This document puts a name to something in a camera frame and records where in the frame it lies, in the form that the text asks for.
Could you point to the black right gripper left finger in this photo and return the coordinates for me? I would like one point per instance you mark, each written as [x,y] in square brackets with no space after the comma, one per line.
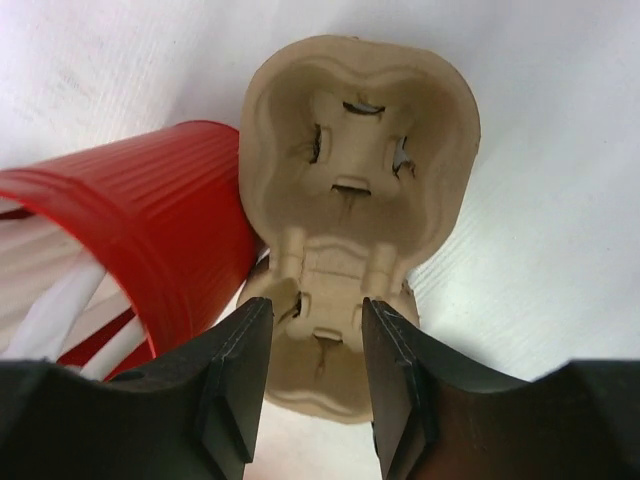
[191,413]

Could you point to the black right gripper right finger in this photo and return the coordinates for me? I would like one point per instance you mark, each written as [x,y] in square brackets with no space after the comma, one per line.
[438,414]

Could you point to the brown cup carrier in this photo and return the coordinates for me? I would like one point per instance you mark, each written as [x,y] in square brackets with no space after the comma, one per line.
[354,159]

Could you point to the red straw holder cup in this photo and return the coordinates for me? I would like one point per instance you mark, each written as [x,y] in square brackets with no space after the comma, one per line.
[161,212]

